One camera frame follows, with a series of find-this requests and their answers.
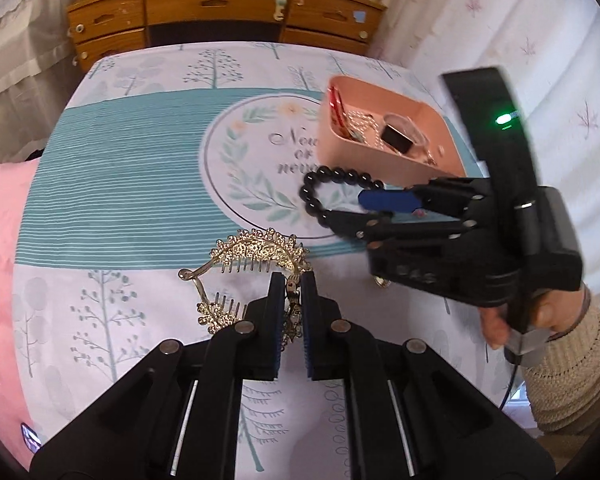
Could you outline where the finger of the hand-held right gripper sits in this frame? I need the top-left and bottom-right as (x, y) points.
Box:
(357, 177), (489, 220)
(325, 209), (482, 252)

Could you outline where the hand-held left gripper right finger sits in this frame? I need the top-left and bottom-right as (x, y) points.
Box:
(300, 272), (556, 480)

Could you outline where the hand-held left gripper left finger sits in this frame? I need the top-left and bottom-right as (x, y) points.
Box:
(30, 272), (287, 480)

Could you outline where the pink storage box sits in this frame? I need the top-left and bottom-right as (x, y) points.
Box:
(316, 75), (469, 187)

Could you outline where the black bead bracelet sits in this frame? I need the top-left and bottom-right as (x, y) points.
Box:
(299, 165), (387, 234)

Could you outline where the long pearl necklace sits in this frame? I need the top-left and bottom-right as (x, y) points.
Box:
(346, 111), (387, 150)

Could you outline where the gold leaf hair comb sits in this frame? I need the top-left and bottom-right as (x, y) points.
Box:
(178, 228), (314, 347)

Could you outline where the red string bracelet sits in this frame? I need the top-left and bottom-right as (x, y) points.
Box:
(329, 86), (354, 142)

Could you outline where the person's right hand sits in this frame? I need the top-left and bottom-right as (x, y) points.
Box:
(479, 284), (593, 352)

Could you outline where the white leaf print curtain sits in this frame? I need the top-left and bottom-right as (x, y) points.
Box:
(367, 0), (600, 311)

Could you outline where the wooden desk with drawers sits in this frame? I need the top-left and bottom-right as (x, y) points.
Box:
(66, 0), (388, 74)

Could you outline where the pink blanket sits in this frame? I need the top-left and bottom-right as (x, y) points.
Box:
(0, 161), (47, 463)

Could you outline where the white lace furniture cover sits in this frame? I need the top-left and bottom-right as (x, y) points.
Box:
(0, 0), (102, 108)

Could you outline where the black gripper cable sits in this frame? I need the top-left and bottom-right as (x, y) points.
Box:
(499, 347), (527, 412)

